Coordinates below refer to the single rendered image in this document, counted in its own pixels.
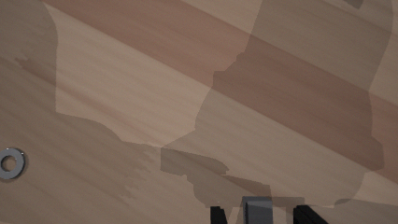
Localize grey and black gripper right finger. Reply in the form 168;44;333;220
293;205;329;224

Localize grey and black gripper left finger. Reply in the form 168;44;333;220
210;206;228;224

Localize grey flat washer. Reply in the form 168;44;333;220
0;148;25;179

